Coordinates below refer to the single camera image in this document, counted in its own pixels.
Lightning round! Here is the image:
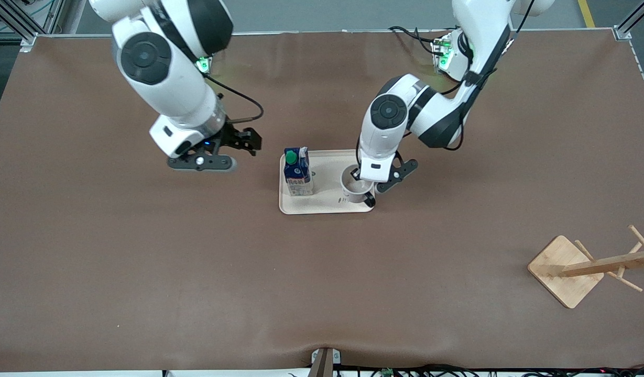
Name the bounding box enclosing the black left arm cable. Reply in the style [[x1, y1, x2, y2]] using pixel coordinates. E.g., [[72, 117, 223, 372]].
[[441, 0, 536, 152]]

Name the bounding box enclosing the black left base cable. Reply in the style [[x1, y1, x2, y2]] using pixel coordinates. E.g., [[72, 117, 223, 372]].
[[389, 26, 439, 56]]

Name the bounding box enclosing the white rectangular rabbit tray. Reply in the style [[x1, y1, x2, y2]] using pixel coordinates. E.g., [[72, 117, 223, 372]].
[[279, 149, 376, 215]]

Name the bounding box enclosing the metal table edge bracket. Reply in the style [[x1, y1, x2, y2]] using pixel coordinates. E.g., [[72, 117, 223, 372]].
[[310, 347, 342, 377]]

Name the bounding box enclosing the wooden cup rack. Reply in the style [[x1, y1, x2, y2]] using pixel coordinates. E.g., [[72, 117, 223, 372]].
[[528, 225, 644, 309]]

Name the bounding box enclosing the blue white milk carton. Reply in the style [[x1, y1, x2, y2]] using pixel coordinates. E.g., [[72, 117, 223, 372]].
[[283, 147, 314, 197]]

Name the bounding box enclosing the white mug black handle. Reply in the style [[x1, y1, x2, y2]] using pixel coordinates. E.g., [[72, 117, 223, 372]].
[[341, 164, 376, 206]]

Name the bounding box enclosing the aluminium frame post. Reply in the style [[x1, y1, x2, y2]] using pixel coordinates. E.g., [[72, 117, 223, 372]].
[[613, 0, 644, 42], [0, 0, 66, 53]]

